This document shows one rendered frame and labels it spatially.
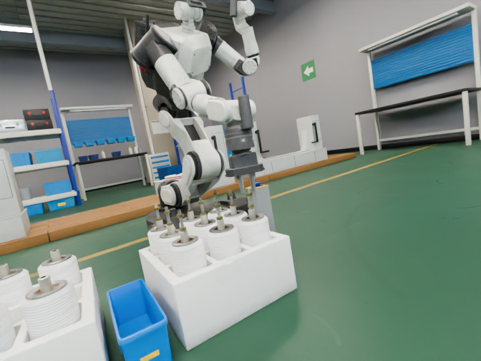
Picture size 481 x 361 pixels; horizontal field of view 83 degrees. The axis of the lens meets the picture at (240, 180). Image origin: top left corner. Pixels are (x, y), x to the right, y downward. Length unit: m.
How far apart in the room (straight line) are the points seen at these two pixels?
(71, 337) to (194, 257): 0.30
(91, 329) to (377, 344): 0.62
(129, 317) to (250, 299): 0.40
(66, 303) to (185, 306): 0.26
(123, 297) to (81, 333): 0.31
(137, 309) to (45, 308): 0.37
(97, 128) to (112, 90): 2.98
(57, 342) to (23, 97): 8.86
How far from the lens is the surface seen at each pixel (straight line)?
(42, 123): 5.51
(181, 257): 0.76
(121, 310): 1.01
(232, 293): 0.82
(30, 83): 9.49
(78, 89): 9.51
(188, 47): 1.30
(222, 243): 0.80
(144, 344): 0.74
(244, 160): 0.84
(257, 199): 1.09
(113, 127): 6.93
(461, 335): 0.83
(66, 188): 5.43
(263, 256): 0.85
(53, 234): 2.72
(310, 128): 4.48
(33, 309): 0.73
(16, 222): 2.79
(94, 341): 0.72
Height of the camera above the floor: 0.48
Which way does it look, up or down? 7 degrees down
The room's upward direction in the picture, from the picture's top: 10 degrees counter-clockwise
